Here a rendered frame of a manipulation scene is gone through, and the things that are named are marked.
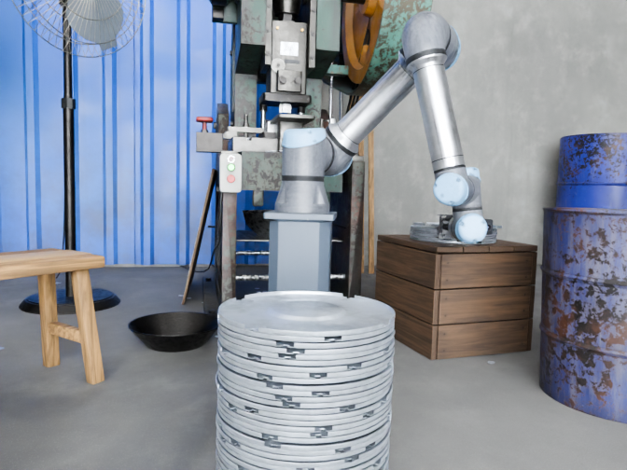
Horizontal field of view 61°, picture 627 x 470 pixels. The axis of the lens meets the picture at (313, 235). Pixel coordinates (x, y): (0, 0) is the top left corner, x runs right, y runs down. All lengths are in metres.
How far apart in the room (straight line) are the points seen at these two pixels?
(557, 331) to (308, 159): 0.76
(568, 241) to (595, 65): 3.14
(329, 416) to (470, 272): 1.01
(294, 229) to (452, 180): 0.42
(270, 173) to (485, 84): 2.27
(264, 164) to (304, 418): 1.36
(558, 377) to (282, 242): 0.77
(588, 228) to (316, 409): 0.83
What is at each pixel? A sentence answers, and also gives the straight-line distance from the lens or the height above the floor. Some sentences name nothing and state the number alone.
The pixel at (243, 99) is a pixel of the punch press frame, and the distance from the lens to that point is 2.45.
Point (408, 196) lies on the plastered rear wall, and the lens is 3.67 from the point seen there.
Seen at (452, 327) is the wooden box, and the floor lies 0.10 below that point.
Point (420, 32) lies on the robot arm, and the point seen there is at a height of 0.89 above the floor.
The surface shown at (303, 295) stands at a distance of 1.02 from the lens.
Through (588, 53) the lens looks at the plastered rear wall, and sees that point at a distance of 4.45.
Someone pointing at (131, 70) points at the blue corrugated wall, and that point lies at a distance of 3.44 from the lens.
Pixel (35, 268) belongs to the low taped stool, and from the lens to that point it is 1.38.
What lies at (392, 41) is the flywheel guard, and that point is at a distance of 2.13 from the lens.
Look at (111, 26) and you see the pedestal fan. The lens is 2.48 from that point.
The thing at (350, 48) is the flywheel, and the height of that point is 1.18.
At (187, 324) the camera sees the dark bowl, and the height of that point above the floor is 0.03.
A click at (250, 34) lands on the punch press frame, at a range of 2.20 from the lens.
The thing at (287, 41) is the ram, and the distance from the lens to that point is 2.26.
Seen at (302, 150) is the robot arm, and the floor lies 0.61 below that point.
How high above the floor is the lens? 0.52
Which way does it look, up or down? 5 degrees down
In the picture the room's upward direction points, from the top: 2 degrees clockwise
